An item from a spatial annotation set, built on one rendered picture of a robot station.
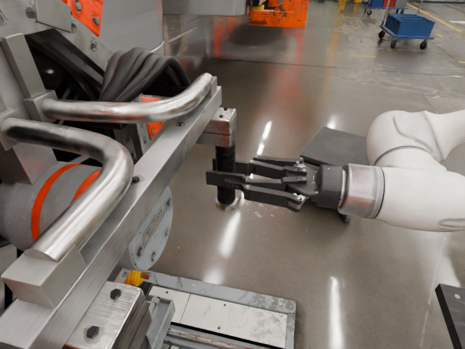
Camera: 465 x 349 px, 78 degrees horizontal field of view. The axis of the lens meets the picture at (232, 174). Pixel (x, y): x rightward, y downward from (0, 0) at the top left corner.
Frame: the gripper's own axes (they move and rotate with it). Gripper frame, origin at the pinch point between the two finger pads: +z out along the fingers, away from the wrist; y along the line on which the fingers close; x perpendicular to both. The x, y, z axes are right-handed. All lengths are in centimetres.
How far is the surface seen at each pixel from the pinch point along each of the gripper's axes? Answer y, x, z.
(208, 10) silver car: 230, -2, 72
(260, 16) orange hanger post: 344, -21, 43
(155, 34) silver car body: 60, 11, 41
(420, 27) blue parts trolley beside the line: 508, -50, -187
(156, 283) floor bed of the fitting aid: 18, -75, 35
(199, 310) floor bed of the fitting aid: 11, -75, 14
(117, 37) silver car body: 36, 15, 40
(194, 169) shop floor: 109, -83, 51
